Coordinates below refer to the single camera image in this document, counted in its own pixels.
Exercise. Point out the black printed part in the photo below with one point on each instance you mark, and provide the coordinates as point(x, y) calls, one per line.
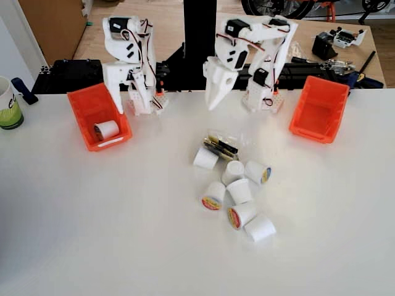
point(322, 46)

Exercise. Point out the white part with electronics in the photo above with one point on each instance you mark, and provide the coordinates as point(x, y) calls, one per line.
point(345, 38)

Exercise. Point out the black camera mast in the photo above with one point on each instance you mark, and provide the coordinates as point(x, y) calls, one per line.
point(200, 31)

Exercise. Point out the yellow black sachet bundle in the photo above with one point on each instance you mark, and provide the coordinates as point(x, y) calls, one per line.
point(220, 146)

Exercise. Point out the white fixed gripper finger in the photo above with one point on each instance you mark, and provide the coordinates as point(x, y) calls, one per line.
point(219, 97)
point(115, 95)

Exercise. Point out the orange metal stand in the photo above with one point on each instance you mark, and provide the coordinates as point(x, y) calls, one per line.
point(332, 12)

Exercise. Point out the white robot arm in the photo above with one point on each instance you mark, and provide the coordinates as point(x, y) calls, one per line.
point(153, 50)
point(287, 46)

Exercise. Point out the wooden cabinet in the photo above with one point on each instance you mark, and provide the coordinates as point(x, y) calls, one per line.
point(52, 27)

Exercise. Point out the white moving gripper finger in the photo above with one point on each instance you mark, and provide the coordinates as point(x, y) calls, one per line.
point(210, 86)
point(142, 91)

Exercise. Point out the black bicycle wheel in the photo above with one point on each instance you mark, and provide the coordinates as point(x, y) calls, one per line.
point(262, 9)

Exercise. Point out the white pod blue yellow lid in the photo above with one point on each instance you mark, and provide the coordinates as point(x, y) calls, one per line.
point(254, 171)

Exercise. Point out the silver metal clamp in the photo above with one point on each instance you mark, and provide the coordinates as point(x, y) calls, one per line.
point(339, 65)

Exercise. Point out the white green mug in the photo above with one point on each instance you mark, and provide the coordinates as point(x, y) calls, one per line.
point(9, 105)

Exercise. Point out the clear bag of screws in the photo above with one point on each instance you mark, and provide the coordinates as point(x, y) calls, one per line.
point(299, 49)

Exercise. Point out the white coffee pod red lid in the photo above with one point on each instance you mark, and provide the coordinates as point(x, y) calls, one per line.
point(214, 192)
point(205, 158)
point(245, 212)

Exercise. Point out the orange plastic bin white label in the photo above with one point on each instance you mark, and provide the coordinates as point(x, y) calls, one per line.
point(89, 108)

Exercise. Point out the white coffee pod blue lid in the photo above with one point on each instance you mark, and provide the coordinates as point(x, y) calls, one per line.
point(109, 129)

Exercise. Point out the black flat box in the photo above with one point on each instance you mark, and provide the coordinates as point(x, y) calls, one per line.
point(77, 64)

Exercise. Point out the black aluminium rail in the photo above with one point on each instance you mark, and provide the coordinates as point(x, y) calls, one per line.
point(61, 84)

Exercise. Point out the blue yellow bar clamp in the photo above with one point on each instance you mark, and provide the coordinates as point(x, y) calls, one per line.
point(355, 78)

